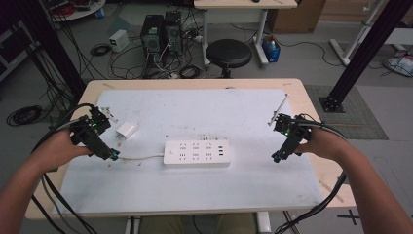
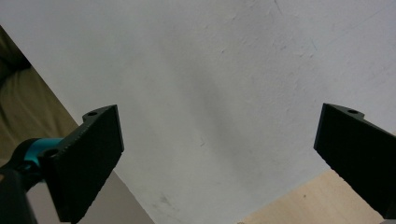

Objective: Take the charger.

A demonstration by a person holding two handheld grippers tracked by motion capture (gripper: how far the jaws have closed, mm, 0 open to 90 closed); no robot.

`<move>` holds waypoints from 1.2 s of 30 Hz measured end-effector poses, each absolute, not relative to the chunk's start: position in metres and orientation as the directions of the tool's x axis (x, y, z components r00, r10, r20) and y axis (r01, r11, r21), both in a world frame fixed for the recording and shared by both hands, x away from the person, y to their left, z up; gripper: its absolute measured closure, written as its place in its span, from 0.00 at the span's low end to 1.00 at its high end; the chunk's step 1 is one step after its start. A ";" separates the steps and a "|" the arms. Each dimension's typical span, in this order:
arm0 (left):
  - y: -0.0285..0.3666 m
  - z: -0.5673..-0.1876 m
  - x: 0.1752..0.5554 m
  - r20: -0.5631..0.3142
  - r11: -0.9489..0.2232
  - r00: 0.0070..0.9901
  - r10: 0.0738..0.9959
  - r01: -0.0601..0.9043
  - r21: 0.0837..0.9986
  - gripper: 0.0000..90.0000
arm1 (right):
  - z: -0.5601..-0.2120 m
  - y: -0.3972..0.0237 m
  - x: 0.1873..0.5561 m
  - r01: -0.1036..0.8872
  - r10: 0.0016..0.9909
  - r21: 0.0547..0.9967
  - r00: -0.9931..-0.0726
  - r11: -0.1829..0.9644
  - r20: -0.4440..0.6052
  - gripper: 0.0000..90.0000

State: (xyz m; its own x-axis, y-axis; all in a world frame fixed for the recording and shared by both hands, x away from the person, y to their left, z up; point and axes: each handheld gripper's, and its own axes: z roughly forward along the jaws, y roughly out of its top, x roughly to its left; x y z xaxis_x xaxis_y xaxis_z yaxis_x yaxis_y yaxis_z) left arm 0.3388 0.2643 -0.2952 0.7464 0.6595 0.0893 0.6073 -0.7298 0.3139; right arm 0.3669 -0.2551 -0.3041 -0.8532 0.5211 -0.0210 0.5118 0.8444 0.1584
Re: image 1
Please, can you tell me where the clear plastic bag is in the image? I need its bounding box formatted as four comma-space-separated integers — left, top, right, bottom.
382, 54, 413, 78

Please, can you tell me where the white plug adapter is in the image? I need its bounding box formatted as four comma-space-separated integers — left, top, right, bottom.
115, 121, 139, 141

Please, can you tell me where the brown cardboard box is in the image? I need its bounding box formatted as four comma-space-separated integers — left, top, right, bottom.
268, 0, 327, 34

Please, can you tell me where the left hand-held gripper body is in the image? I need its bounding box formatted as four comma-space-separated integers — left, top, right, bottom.
69, 105, 119, 161

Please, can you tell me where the blue storage box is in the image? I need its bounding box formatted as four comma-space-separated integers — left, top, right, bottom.
260, 33, 282, 64

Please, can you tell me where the grey floor mat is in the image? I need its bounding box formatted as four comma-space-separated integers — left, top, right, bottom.
304, 84, 390, 141

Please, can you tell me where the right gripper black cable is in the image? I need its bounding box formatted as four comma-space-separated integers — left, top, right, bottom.
274, 113, 349, 234

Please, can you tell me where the round white table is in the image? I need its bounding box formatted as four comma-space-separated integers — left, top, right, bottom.
41, 0, 107, 22

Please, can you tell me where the coiled black cable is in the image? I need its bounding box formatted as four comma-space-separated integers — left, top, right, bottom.
178, 64, 203, 80
90, 42, 112, 58
6, 104, 44, 128

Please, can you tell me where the black metal frame post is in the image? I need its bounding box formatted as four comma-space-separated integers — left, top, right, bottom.
14, 0, 88, 99
319, 0, 413, 114

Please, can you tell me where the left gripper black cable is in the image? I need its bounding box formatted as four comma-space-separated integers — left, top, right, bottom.
30, 102, 99, 234

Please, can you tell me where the white power supply box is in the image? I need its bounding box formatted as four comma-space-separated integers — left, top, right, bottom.
108, 28, 131, 54

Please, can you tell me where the white metal stand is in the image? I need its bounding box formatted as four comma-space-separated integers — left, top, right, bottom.
328, 0, 385, 67

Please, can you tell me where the white table mat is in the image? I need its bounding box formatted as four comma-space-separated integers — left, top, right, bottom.
53, 88, 325, 216

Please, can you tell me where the person's right hand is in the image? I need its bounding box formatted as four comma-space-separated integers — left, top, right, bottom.
295, 126, 351, 161

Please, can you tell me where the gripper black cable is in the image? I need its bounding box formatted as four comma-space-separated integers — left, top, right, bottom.
274, 113, 349, 234
30, 102, 99, 234

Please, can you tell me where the black round stool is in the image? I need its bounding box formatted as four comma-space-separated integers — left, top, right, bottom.
206, 38, 253, 79

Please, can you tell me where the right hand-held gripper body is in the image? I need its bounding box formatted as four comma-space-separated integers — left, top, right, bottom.
267, 93, 313, 161

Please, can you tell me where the white power strip cable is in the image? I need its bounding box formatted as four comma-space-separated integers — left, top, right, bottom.
117, 152, 166, 161

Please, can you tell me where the white power strip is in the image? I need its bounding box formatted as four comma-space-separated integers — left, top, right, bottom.
163, 138, 232, 168

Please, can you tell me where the person's left hand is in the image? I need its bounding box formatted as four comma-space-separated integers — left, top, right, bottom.
41, 128, 94, 171

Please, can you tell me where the black computer tower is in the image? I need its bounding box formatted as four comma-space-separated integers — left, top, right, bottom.
163, 10, 183, 66
139, 14, 166, 71

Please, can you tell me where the white-legged wooden desk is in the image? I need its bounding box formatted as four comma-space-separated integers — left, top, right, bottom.
193, 0, 299, 69

